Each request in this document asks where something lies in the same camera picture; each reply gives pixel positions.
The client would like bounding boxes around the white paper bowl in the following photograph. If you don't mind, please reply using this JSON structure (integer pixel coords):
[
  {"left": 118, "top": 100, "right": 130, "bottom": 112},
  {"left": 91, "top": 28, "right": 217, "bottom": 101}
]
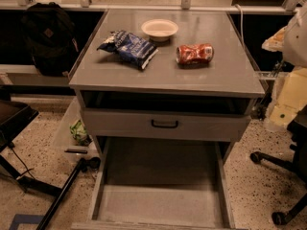
[{"left": 141, "top": 19, "right": 178, "bottom": 42}]

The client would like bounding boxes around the closed grey upper drawer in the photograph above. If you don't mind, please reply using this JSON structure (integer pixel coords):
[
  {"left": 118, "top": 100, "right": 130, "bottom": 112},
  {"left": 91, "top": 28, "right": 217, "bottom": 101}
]
[{"left": 82, "top": 108, "right": 250, "bottom": 142}]

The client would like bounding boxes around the blue chip bag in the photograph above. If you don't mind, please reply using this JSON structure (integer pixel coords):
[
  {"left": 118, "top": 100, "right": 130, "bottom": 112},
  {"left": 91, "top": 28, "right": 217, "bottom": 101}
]
[{"left": 98, "top": 30, "right": 158, "bottom": 70}]

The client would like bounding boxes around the green snack bag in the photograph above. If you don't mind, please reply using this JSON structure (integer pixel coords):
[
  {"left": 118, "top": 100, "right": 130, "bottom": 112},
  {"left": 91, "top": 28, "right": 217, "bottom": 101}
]
[{"left": 69, "top": 120, "right": 91, "bottom": 146}]

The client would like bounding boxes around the black office chair base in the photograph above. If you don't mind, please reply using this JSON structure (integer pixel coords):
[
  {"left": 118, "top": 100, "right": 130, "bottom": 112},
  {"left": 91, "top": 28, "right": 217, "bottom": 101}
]
[{"left": 250, "top": 106, "right": 307, "bottom": 225}]

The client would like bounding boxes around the clear plastic storage bin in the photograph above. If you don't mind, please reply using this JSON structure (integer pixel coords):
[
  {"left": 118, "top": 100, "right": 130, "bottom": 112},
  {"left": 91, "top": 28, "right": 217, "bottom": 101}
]
[{"left": 53, "top": 98, "right": 98, "bottom": 163}]

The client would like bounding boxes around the black tripod leg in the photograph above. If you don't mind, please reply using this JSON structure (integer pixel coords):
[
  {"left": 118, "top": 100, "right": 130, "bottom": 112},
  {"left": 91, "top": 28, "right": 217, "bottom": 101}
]
[{"left": 36, "top": 157, "right": 101, "bottom": 230}]

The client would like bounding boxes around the black backpack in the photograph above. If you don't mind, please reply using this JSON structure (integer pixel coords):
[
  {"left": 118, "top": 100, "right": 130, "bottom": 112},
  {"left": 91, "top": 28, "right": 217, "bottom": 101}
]
[{"left": 21, "top": 3, "right": 79, "bottom": 77}]

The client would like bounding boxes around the black stand with tray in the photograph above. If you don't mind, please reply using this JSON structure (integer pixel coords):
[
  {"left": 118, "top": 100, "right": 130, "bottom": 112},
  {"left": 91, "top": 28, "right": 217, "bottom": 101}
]
[{"left": 0, "top": 99, "right": 63, "bottom": 198}]

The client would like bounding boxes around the crushed red coke can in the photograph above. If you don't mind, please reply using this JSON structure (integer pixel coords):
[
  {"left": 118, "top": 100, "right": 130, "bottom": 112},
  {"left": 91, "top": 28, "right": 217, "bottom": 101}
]
[{"left": 177, "top": 43, "right": 214, "bottom": 65}]

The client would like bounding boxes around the grey drawer cabinet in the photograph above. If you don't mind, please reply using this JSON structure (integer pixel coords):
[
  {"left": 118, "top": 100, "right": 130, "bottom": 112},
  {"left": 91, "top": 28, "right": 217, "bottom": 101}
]
[{"left": 70, "top": 9, "right": 265, "bottom": 158}]

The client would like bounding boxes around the white cable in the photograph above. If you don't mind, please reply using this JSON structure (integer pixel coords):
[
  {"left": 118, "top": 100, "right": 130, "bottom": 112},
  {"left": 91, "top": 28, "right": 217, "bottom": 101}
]
[{"left": 234, "top": 3, "right": 246, "bottom": 48}]

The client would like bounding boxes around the open grey lower drawer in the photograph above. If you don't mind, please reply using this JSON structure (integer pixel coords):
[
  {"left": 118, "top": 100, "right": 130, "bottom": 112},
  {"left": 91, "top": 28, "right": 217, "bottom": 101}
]
[{"left": 71, "top": 138, "right": 240, "bottom": 230}]

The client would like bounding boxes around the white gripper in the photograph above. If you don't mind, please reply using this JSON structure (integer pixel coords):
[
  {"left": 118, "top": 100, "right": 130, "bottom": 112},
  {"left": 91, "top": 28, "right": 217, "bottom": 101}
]
[{"left": 262, "top": 4, "right": 307, "bottom": 132}]

